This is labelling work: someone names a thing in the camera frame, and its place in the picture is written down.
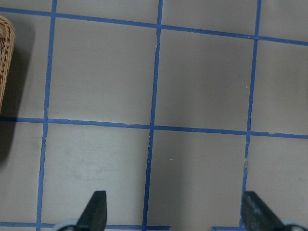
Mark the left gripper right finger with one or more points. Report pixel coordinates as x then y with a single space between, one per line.
257 216

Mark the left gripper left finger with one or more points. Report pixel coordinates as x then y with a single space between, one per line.
93 218

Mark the brown wicker basket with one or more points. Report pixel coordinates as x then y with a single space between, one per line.
7 41

